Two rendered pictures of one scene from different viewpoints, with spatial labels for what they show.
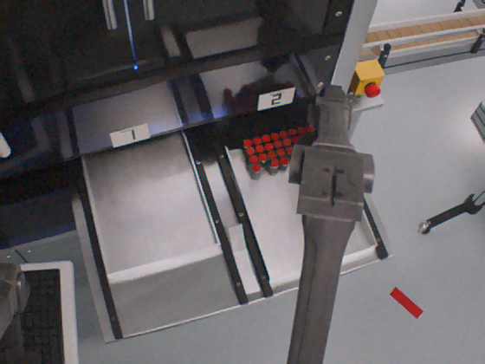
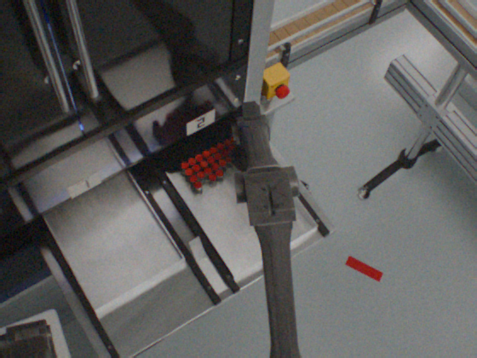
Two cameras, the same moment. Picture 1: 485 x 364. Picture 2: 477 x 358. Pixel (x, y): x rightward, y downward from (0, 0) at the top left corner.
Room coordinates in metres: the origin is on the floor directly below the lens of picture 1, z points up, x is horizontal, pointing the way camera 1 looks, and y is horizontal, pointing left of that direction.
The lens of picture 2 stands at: (-0.10, 0.07, 2.41)
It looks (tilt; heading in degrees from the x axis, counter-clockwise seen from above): 64 degrees down; 346
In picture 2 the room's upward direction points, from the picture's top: 5 degrees clockwise
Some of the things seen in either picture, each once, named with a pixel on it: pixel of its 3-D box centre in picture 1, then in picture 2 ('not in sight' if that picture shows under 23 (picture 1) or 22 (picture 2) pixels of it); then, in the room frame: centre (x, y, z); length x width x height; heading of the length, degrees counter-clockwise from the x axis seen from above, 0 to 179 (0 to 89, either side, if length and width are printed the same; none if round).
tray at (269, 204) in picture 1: (299, 198); (240, 201); (0.55, -0.14, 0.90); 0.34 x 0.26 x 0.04; 23
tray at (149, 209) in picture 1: (145, 194); (108, 232); (0.51, 0.22, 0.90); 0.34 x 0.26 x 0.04; 24
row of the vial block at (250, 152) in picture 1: (281, 147); (214, 162); (0.67, -0.08, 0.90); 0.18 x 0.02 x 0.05; 113
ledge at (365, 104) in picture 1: (352, 89); (264, 91); (0.90, -0.27, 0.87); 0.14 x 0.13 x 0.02; 24
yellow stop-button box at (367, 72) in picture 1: (364, 74); (272, 79); (0.86, -0.27, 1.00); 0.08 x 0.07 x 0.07; 24
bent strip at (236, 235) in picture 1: (243, 258); (208, 265); (0.38, -0.02, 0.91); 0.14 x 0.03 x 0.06; 23
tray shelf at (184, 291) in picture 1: (223, 206); (178, 225); (0.52, 0.04, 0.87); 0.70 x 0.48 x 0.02; 114
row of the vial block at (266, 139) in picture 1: (278, 139); (209, 155); (0.69, -0.07, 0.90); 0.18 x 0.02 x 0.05; 113
